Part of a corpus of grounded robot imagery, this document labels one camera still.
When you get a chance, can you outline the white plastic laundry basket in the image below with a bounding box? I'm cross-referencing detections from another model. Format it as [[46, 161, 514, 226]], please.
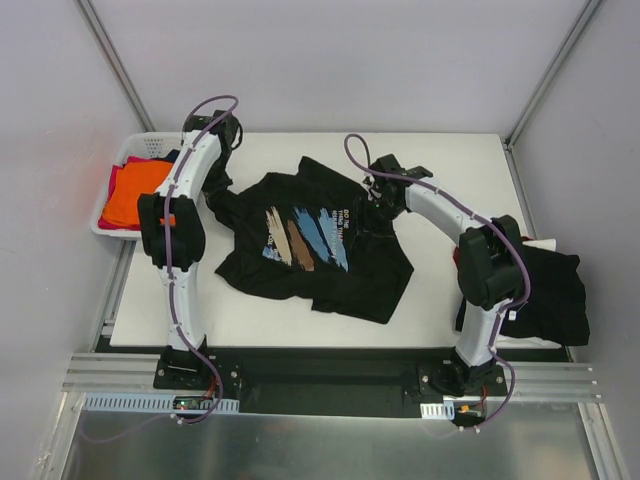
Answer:
[[91, 132, 181, 240]]

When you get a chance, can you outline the black t shirt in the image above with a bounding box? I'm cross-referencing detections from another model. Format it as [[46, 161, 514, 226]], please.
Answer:
[[454, 244, 592, 349], [204, 157, 414, 325]]

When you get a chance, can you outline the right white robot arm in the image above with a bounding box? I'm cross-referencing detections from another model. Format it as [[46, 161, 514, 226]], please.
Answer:
[[365, 154, 531, 397]]

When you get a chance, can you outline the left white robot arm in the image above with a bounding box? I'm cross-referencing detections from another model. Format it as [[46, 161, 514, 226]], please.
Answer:
[[137, 110, 242, 390]]

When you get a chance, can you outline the navy t shirt in basket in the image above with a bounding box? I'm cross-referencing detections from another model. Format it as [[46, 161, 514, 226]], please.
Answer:
[[165, 149, 180, 163]]

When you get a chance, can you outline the orange t shirt in basket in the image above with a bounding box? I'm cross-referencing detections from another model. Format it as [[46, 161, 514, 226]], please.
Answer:
[[103, 159, 176, 232]]

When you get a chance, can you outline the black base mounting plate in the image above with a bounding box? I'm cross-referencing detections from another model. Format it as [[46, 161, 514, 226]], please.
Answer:
[[153, 347, 507, 418]]

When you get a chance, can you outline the left aluminium corner post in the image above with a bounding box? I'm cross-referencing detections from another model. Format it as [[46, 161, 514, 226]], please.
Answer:
[[73, 0, 157, 132]]

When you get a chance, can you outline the aluminium corner post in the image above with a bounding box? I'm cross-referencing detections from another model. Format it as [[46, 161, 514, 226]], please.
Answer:
[[73, 0, 157, 132], [503, 0, 606, 152]]

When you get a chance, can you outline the right white cable duct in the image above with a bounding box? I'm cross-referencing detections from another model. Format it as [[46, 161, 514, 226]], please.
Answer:
[[420, 400, 455, 421]]

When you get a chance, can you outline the white cable duct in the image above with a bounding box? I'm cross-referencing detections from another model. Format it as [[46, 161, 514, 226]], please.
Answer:
[[420, 400, 455, 421], [83, 393, 240, 415]]

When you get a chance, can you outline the left white cable duct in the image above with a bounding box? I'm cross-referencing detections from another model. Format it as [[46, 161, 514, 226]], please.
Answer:
[[83, 393, 240, 415]]

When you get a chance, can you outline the right aluminium corner post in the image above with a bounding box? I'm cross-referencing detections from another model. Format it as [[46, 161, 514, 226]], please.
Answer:
[[503, 0, 606, 152]]

